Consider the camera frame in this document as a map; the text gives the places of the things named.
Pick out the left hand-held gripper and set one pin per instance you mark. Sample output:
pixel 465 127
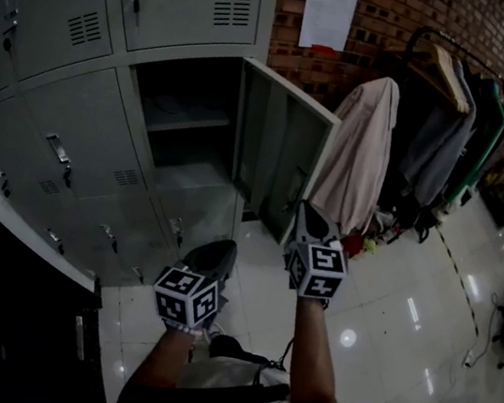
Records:
pixel 185 296

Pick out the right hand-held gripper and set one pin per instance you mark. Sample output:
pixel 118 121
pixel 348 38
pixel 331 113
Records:
pixel 319 273

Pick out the grey locker door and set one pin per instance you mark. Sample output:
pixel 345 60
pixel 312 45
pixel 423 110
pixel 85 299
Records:
pixel 278 152

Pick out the person's left forearm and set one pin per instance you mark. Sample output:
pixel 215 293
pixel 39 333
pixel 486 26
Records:
pixel 159 371

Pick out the person's right forearm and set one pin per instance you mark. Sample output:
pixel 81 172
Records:
pixel 312 357

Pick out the grey metal locker cabinet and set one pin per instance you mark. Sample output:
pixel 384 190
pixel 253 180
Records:
pixel 81 112

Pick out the pile of items on floor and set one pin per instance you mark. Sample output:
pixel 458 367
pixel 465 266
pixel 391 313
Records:
pixel 372 236

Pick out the beige hanging garment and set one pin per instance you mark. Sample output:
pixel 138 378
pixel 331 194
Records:
pixel 359 156

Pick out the black hanging garment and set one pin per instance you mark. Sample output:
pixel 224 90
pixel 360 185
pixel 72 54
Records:
pixel 406 125

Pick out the grey hanging garment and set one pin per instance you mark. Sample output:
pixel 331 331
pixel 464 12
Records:
pixel 442 140

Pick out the black cabinet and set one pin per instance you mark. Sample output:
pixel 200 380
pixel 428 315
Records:
pixel 0 322

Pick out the green hanging garment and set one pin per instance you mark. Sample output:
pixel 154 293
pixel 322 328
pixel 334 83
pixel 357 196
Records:
pixel 485 138

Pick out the wooden clothes hanger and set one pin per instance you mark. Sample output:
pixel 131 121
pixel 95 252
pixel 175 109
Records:
pixel 451 80

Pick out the white paper notice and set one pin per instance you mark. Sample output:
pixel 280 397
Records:
pixel 328 13

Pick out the black clothes rack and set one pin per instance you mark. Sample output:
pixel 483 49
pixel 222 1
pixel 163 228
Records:
pixel 490 74

